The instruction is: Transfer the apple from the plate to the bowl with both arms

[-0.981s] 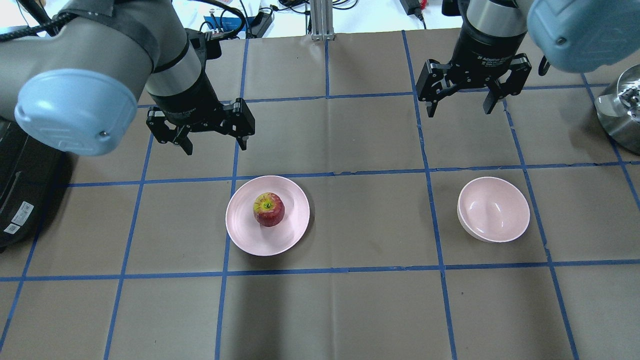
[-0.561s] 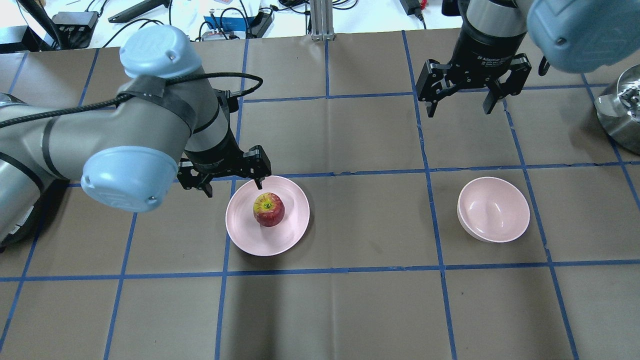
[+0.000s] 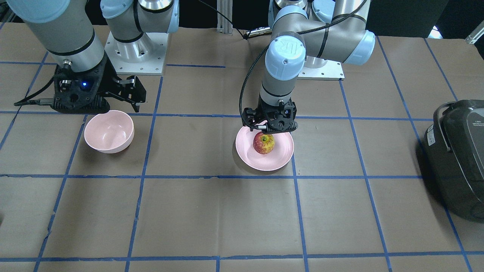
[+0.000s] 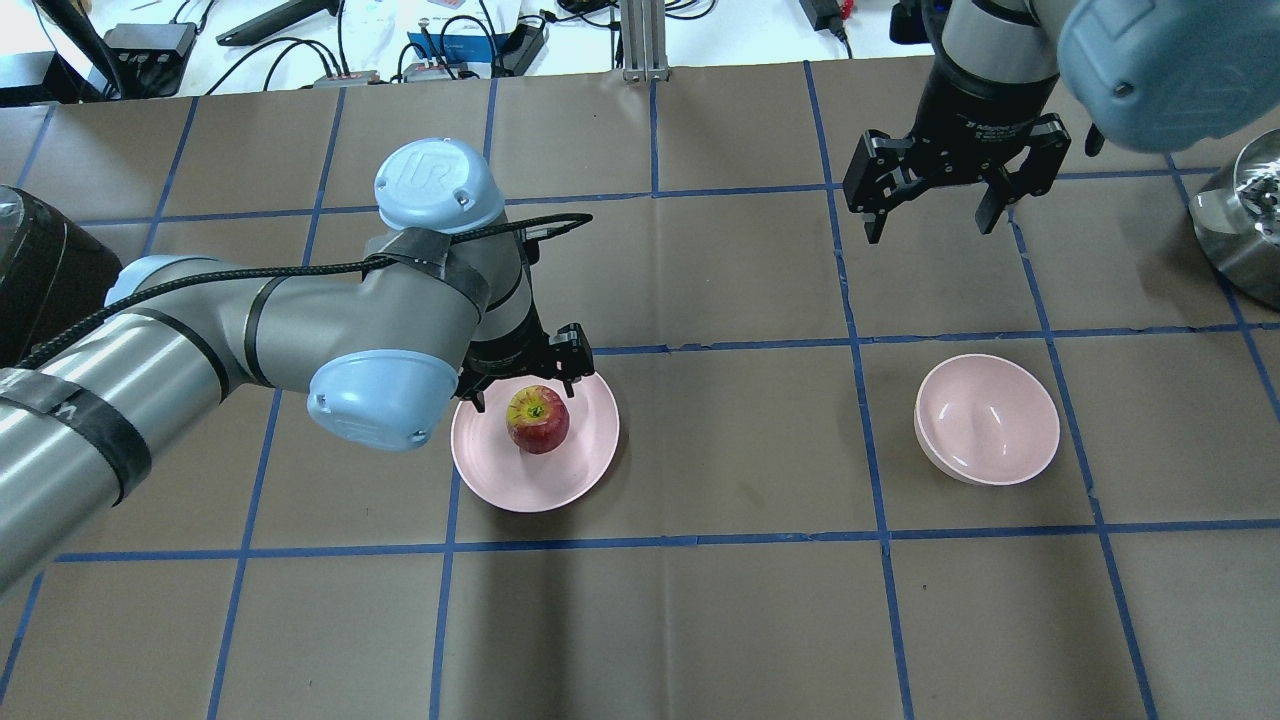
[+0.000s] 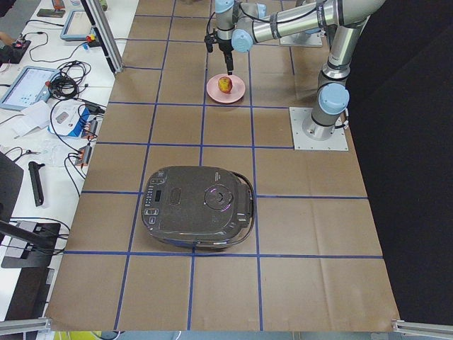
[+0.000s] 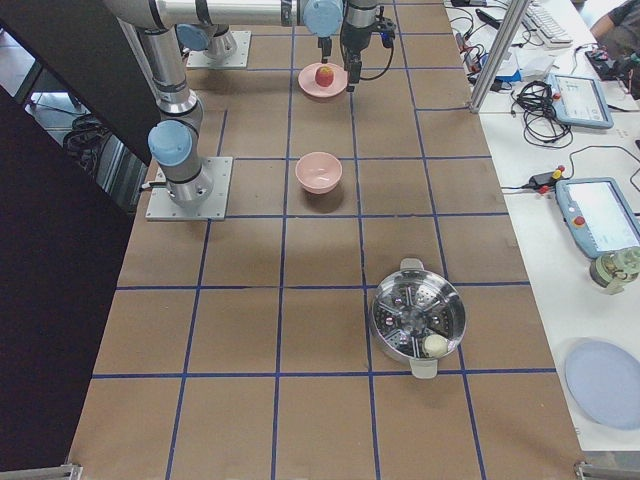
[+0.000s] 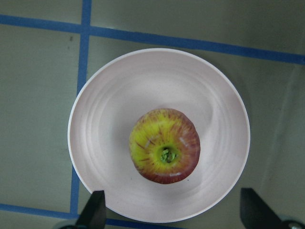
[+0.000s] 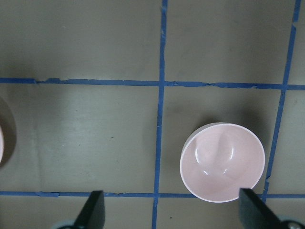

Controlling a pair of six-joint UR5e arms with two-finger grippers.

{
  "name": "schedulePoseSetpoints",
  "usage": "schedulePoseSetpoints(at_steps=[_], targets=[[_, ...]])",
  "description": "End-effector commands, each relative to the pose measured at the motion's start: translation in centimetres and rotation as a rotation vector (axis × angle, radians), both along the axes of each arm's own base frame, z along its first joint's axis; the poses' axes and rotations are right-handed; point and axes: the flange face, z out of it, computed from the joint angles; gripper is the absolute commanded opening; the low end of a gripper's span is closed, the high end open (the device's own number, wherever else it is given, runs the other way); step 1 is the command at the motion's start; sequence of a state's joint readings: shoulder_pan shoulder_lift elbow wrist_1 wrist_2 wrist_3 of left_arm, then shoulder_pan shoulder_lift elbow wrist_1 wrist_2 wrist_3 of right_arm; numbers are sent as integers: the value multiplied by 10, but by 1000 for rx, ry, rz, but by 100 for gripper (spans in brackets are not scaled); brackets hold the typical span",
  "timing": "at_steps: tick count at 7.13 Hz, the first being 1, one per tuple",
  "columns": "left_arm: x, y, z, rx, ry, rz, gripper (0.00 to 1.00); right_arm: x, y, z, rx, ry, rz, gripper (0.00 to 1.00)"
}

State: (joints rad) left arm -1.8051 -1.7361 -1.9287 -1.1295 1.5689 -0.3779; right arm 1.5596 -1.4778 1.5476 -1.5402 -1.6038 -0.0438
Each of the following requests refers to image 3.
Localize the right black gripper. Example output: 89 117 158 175
53 54 147 114

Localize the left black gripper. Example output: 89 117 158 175
242 100 298 134

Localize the red yellow apple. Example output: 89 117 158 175
253 131 275 155

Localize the pink bowl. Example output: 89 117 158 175
84 110 135 154

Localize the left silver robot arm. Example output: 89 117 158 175
239 0 375 134

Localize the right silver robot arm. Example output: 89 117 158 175
7 0 180 114

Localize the pink plate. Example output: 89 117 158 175
235 126 294 172

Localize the dark grey rice cooker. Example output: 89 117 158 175
423 99 484 223

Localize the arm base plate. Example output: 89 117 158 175
298 56 345 80
104 32 170 76

